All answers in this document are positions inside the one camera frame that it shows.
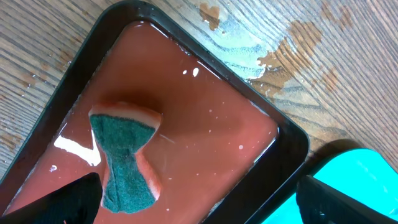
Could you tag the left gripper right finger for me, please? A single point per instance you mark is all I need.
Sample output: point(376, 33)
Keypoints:
point(321, 204)

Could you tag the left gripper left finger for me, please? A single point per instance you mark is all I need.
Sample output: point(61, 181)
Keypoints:
point(77, 202)

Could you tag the dark sponge with pink base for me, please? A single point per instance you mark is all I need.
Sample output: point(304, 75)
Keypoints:
point(122, 131)

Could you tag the teal plastic serving tray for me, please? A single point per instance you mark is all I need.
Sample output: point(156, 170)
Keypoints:
point(361, 174)

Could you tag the black tray with red water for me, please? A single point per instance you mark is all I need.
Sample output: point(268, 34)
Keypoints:
point(221, 150)

